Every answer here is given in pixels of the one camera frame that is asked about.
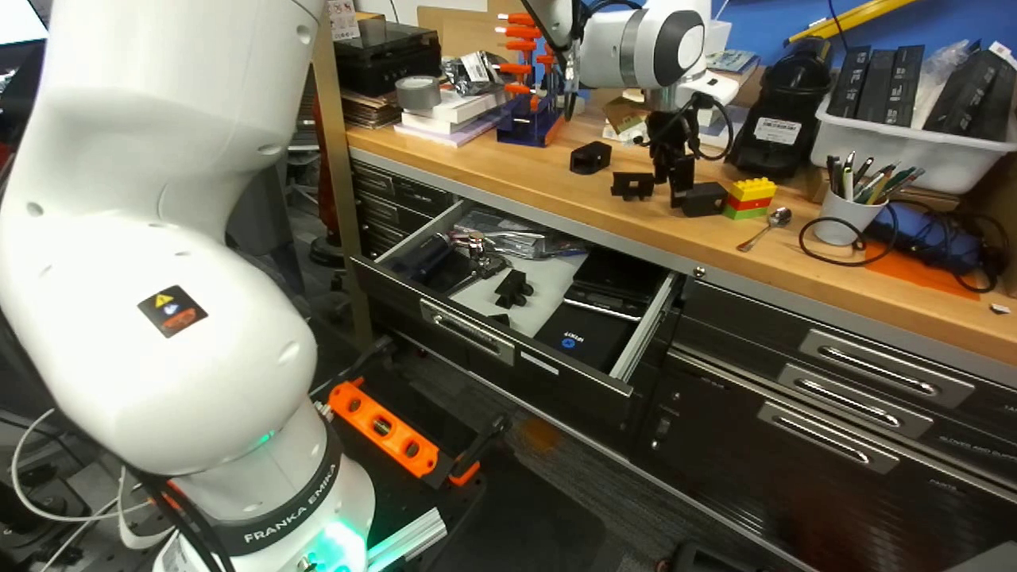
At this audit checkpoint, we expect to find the crumpled silver foil bag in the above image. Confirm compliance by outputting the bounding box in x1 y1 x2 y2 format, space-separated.
440 48 503 103

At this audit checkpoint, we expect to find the blue foam wall board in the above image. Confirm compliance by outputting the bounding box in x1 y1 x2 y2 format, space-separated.
707 0 1017 116

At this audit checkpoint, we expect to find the white pen cup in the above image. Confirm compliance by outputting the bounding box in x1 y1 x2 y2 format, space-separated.
813 187 891 250

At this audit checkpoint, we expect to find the white paper stack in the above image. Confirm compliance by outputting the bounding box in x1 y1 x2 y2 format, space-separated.
427 88 503 127

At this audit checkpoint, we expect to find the black hard case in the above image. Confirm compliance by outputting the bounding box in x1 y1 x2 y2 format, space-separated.
333 18 446 99

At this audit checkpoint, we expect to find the white plastic bin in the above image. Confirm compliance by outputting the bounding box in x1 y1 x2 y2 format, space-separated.
808 91 1017 199

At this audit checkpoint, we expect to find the black bracket part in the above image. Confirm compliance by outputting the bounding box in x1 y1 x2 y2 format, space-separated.
609 170 660 206

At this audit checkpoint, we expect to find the black pouch with blue logo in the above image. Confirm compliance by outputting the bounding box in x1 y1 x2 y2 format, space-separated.
530 299 642 377

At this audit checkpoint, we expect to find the brown vertical post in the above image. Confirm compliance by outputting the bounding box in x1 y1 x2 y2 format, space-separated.
303 0 374 352

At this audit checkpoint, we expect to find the blue handheld tool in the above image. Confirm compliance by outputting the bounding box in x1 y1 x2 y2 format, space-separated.
874 203 986 271

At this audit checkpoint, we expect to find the yellow spirit level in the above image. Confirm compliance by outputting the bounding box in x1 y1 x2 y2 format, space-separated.
787 0 922 48

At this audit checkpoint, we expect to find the black device with white label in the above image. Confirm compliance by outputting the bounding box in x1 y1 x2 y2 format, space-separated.
725 48 834 185

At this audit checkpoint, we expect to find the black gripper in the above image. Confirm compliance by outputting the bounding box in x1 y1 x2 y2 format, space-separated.
646 106 704 197

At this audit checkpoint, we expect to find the grey duct tape roll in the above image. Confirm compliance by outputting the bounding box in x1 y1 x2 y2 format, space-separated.
392 72 447 116

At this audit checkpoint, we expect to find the stack of dark boards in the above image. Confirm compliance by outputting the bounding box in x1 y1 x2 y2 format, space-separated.
339 88 406 135

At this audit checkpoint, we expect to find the metal spoon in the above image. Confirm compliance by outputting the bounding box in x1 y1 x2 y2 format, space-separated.
735 203 797 257

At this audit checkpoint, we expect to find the black forked plastic part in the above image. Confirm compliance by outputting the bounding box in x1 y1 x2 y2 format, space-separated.
490 265 541 314

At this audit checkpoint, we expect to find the brown cardboard sheet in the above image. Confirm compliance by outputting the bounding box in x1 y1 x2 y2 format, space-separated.
412 0 535 62

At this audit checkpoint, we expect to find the blue hex key stand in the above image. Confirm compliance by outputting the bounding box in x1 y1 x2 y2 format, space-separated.
493 95 573 150

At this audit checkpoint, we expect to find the black cable loop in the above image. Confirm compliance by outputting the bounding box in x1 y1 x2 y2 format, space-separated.
793 199 1005 299

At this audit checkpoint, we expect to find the black grooved block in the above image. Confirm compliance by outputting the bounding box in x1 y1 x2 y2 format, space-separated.
822 41 930 130
922 46 1017 146

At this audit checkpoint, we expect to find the black block part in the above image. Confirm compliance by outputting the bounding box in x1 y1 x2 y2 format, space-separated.
670 177 730 221

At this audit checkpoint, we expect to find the orange paper sheet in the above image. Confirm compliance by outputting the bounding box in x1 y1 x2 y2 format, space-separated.
860 249 962 299

